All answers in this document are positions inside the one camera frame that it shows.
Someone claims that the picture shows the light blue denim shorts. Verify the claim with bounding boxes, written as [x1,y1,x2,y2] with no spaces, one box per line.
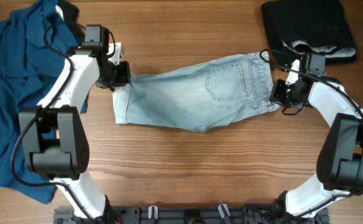
[113,52,279,132]

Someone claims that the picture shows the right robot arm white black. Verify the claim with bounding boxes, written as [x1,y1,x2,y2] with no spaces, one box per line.
[269,53,363,223]

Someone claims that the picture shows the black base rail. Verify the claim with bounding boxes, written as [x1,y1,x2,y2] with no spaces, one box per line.
[53,203,330,224]

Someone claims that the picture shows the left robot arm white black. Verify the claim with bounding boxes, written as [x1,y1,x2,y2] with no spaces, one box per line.
[11,25,131,223]

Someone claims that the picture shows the dark blue shirt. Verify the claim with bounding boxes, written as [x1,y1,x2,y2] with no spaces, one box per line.
[0,0,78,204]

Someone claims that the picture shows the black garment under blue shirt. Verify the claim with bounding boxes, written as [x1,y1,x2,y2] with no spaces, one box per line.
[57,0,85,45]

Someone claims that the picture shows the folded black garment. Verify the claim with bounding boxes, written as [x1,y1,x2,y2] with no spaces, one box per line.
[260,0,357,68]

